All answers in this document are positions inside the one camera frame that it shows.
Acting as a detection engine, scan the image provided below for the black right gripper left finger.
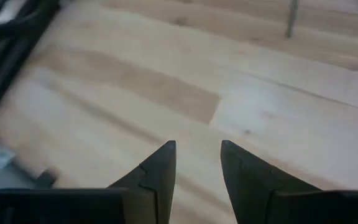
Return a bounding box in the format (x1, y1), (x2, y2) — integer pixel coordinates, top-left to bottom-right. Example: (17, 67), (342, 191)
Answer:
(0, 139), (177, 224)

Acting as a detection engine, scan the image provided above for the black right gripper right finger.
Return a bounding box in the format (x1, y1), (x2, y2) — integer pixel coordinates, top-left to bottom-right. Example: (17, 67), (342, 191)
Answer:
(221, 139), (358, 224)

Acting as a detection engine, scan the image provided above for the black metal table frame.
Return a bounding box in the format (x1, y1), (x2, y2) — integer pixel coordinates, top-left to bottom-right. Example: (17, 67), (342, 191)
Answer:
(0, 0), (62, 127)

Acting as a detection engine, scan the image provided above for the wooden shelf with black frame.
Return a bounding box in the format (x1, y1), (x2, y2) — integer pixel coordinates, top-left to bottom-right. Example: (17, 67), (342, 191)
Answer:
(285, 0), (300, 39)

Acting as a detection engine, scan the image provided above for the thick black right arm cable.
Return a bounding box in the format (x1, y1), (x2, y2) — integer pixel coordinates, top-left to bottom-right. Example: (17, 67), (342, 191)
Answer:
(0, 12), (54, 43)

